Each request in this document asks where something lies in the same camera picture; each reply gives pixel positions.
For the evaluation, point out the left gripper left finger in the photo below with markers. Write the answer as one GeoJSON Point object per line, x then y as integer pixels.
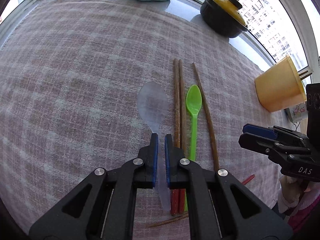
{"type": "Point", "coordinates": [101, 206]}

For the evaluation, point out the long brown wooden chopstick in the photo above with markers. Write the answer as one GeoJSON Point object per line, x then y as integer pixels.
{"type": "Point", "coordinates": [213, 143]}

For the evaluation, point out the white window frame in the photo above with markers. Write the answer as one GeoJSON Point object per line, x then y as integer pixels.
{"type": "Point", "coordinates": [277, 28]}

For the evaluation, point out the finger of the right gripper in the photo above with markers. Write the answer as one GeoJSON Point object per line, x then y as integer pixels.
{"type": "Point", "coordinates": [254, 133]}
{"type": "Point", "coordinates": [265, 146]}

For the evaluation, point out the pink plaid table cloth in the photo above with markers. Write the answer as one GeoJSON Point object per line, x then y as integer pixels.
{"type": "Point", "coordinates": [70, 75]}

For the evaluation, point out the brown chopstick red tip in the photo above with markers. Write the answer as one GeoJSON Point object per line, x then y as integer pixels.
{"type": "Point", "coordinates": [175, 194]}
{"type": "Point", "coordinates": [183, 131]}

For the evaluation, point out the brown chopstick crosswise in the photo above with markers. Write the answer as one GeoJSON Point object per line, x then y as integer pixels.
{"type": "Point", "coordinates": [186, 214]}

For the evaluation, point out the green plastic spoon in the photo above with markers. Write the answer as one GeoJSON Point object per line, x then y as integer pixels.
{"type": "Point", "coordinates": [193, 104]}

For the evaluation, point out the translucent clear plastic spoon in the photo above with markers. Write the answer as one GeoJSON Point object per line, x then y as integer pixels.
{"type": "Point", "coordinates": [152, 107]}

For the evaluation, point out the black pot yellow lid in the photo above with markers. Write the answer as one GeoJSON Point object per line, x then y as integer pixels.
{"type": "Point", "coordinates": [224, 17]}

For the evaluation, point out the yellow plastic utensil container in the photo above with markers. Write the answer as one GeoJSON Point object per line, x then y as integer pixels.
{"type": "Point", "coordinates": [280, 87]}

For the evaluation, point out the right hand in glove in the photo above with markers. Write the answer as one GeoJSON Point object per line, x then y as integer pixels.
{"type": "Point", "coordinates": [294, 193]}

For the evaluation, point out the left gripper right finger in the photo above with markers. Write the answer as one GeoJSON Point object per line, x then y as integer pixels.
{"type": "Point", "coordinates": [220, 206]}

